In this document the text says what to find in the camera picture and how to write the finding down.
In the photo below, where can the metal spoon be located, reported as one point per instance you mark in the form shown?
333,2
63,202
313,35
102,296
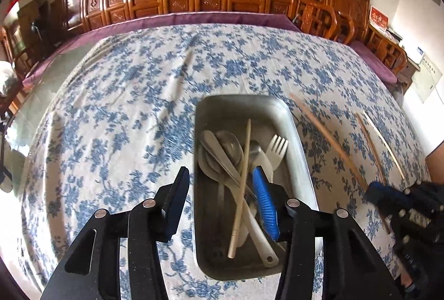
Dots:
210,168
210,143
229,147

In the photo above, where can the white box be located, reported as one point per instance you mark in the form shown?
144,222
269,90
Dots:
419,53

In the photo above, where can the blue floral tablecloth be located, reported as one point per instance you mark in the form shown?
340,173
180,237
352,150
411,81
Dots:
121,112

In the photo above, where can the stack of papers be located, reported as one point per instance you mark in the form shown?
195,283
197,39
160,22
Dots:
394,34

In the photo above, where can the beige chopstick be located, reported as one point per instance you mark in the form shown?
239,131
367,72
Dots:
326,136
369,140
385,143
242,175

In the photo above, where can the red desk calendar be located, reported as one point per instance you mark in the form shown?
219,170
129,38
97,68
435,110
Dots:
379,18

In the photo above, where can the wooden dining chair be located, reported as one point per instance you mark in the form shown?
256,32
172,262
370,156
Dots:
315,17
347,29

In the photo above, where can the white spoon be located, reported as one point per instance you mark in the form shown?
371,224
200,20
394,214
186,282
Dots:
267,253

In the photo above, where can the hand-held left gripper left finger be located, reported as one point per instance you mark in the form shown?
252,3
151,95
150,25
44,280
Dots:
175,206

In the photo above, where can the white fork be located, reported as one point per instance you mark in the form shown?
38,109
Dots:
277,150

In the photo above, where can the grey object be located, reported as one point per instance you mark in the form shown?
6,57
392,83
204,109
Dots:
398,93

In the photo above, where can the white wall poster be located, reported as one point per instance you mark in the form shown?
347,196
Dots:
427,79

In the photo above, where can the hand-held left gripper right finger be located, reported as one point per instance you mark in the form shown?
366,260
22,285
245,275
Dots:
265,206

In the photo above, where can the metal tray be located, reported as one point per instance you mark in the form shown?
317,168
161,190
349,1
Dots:
236,109

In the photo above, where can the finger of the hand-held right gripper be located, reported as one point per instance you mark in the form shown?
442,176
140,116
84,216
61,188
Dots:
385,197

